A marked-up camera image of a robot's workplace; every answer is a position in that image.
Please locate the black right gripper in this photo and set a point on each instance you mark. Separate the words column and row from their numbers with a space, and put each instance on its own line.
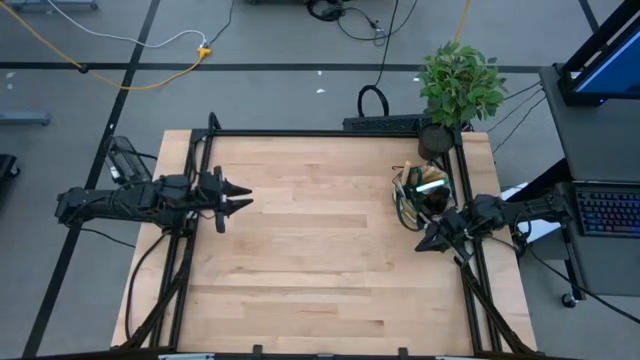
column 460, row 227

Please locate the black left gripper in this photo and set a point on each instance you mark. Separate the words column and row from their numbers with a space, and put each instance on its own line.
column 212, row 192

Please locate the red and black gardening glove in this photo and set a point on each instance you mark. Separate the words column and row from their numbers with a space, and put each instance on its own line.
column 440, row 205

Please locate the beige canvas gardening bag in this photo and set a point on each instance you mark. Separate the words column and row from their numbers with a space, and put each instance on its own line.
column 406, row 215

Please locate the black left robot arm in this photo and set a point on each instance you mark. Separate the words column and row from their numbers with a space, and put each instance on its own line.
column 100, row 205

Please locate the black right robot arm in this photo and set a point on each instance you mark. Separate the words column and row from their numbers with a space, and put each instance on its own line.
column 525, row 210

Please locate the white paper sheet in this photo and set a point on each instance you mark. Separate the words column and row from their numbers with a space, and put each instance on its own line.
column 542, row 231

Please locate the black mesh box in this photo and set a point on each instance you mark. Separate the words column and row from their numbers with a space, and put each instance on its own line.
column 125, row 160

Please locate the black power strip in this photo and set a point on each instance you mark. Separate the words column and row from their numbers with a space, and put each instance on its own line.
column 385, row 123

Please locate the green potted plant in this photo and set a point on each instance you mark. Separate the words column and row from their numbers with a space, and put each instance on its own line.
column 460, row 85

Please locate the black keyboard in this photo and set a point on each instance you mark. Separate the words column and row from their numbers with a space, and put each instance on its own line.
column 610, row 212

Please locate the grey side desk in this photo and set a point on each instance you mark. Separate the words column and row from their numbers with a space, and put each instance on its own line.
column 590, row 140

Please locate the grey floor stand foot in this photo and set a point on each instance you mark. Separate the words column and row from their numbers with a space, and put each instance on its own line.
column 25, row 118

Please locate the black wheeled floor item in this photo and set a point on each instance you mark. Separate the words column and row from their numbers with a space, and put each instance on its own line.
column 7, row 167

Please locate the black framed monitor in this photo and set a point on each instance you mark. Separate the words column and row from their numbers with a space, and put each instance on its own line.
column 615, row 70

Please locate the black aluminium table frame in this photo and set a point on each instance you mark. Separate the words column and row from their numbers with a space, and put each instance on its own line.
column 325, row 133

